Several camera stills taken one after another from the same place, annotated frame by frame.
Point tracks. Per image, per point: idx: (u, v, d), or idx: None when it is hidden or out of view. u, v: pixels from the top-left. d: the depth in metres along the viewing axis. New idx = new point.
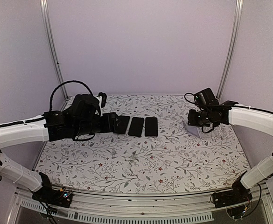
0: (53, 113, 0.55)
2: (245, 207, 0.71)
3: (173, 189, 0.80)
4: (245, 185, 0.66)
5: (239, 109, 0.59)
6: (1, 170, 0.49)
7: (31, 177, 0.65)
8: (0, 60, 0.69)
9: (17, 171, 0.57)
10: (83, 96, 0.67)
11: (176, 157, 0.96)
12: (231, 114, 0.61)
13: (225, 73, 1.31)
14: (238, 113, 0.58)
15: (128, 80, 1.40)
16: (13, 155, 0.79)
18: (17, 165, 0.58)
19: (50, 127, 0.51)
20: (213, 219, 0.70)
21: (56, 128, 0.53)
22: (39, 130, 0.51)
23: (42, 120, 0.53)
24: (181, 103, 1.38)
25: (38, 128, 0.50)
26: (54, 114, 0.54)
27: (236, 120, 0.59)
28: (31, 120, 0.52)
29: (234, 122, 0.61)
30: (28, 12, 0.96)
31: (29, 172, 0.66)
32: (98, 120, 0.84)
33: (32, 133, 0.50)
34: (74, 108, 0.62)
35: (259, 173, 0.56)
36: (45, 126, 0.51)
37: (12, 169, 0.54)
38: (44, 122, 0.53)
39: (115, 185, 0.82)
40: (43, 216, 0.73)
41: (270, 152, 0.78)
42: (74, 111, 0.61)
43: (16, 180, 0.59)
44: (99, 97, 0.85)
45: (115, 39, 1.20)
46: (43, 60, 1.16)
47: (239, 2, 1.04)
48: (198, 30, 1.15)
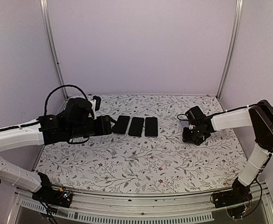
0: (47, 117, 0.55)
2: (246, 207, 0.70)
3: (173, 190, 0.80)
4: (243, 181, 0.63)
5: (218, 115, 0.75)
6: None
7: (30, 178, 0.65)
8: None
9: (15, 172, 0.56)
10: (76, 99, 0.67)
11: (176, 157, 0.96)
12: (214, 121, 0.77)
13: (225, 73, 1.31)
14: (221, 117, 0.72)
15: (129, 80, 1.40)
16: (11, 157, 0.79)
18: (14, 167, 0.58)
19: (44, 130, 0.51)
20: (213, 219, 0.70)
21: (50, 131, 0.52)
22: (34, 135, 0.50)
23: (37, 123, 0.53)
24: (181, 103, 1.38)
25: (33, 132, 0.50)
26: (49, 118, 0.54)
27: (220, 123, 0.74)
28: (26, 124, 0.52)
29: (219, 126, 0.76)
30: (28, 12, 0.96)
31: (27, 173, 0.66)
32: (92, 122, 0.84)
33: (28, 138, 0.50)
34: (67, 111, 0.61)
35: (252, 165, 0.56)
36: (40, 130, 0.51)
37: (10, 171, 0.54)
38: (38, 126, 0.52)
39: (115, 185, 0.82)
40: (43, 216, 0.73)
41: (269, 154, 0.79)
42: (67, 115, 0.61)
43: (14, 182, 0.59)
44: (93, 101, 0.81)
45: (114, 39, 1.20)
46: (43, 60, 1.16)
47: (239, 2, 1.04)
48: (198, 31, 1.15)
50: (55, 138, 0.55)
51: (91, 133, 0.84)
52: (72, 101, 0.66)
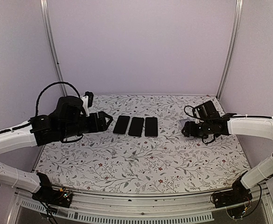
0: (39, 117, 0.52)
2: (246, 207, 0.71)
3: (173, 190, 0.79)
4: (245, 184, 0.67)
5: (237, 119, 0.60)
6: None
7: (28, 179, 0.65)
8: None
9: (12, 174, 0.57)
10: (66, 97, 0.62)
11: (176, 157, 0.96)
12: (230, 125, 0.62)
13: (225, 73, 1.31)
14: (237, 122, 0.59)
15: (129, 80, 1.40)
16: (9, 159, 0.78)
18: (12, 170, 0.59)
19: (36, 132, 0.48)
20: (213, 219, 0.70)
21: (42, 131, 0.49)
22: (26, 136, 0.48)
23: (29, 125, 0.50)
24: (181, 103, 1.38)
25: (24, 134, 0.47)
26: (40, 119, 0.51)
27: (237, 129, 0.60)
28: (19, 126, 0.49)
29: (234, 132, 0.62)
30: (28, 12, 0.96)
31: (25, 174, 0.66)
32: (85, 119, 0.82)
33: (20, 140, 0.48)
34: (58, 111, 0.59)
35: (259, 172, 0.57)
36: (31, 131, 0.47)
37: (7, 174, 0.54)
38: (30, 128, 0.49)
39: (116, 185, 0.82)
40: (43, 216, 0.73)
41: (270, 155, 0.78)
42: (59, 114, 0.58)
43: (14, 184, 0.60)
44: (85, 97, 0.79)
45: (114, 39, 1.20)
46: (43, 60, 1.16)
47: (240, 2, 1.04)
48: (198, 31, 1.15)
50: (48, 138, 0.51)
51: (85, 130, 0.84)
52: (62, 99, 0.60)
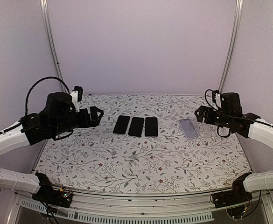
0: (29, 116, 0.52)
2: (246, 207, 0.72)
3: (173, 189, 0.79)
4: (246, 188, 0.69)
5: (262, 126, 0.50)
6: None
7: (27, 180, 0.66)
8: None
9: (11, 177, 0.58)
10: (55, 94, 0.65)
11: (176, 157, 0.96)
12: (252, 129, 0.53)
13: (225, 73, 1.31)
14: (260, 130, 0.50)
15: (129, 80, 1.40)
16: (9, 160, 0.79)
18: (10, 172, 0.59)
19: (27, 131, 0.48)
20: (213, 219, 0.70)
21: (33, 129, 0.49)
22: (18, 137, 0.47)
23: (19, 125, 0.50)
24: (181, 103, 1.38)
25: (15, 134, 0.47)
26: (31, 117, 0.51)
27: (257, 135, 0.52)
28: (9, 128, 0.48)
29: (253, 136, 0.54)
30: (28, 13, 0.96)
31: (23, 176, 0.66)
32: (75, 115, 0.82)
33: (11, 141, 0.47)
34: (47, 108, 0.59)
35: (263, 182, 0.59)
36: (22, 131, 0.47)
37: (5, 178, 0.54)
38: (21, 127, 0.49)
39: (115, 185, 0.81)
40: (43, 216, 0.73)
41: (272, 155, 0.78)
42: (48, 111, 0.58)
43: (13, 187, 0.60)
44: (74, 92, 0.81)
45: (114, 39, 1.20)
46: (43, 60, 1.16)
47: (240, 2, 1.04)
48: (198, 31, 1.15)
50: (39, 136, 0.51)
51: (75, 125, 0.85)
52: (51, 95, 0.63)
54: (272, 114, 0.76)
